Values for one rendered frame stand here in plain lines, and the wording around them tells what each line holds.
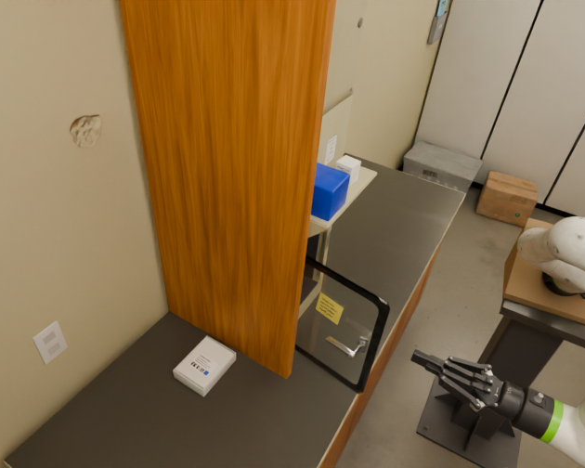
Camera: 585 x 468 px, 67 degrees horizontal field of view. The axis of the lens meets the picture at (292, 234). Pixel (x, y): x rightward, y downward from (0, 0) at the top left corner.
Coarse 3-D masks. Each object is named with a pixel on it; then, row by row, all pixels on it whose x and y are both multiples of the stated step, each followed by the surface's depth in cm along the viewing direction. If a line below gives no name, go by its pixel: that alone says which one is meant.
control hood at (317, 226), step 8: (360, 168) 130; (360, 176) 126; (368, 176) 126; (352, 184) 123; (360, 184) 123; (368, 184) 125; (352, 192) 120; (360, 192) 122; (352, 200) 117; (344, 208) 114; (312, 216) 110; (336, 216) 111; (312, 224) 109; (320, 224) 108; (328, 224) 108; (312, 232) 111; (320, 232) 109
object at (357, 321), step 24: (312, 264) 116; (312, 288) 121; (336, 288) 114; (360, 288) 109; (312, 312) 126; (360, 312) 113; (384, 312) 107; (312, 336) 132; (336, 336) 124; (360, 336) 117; (312, 360) 138; (336, 360) 130; (360, 360) 122; (360, 384) 128
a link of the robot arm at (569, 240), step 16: (560, 224) 114; (576, 224) 112; (528, 240) 145; (544, 240) 125; (560, 240) 113; (576, 240) 110; (528, 256) 149; (544, 256) 135; (560, 256) 114; (576, 256) 111
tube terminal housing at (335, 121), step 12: (336, 108) 114; (348, 108) 121; (324, 120) 110; (336, 120) 117; (348, 120) 125; (324, 132) 113; (336, 132) 120; (324, 144) 116; (336, 144) 124; (324, 156) 119; (336, 156) 127; (324, 240) 154; (324, 252) 153; (324, 264) 159
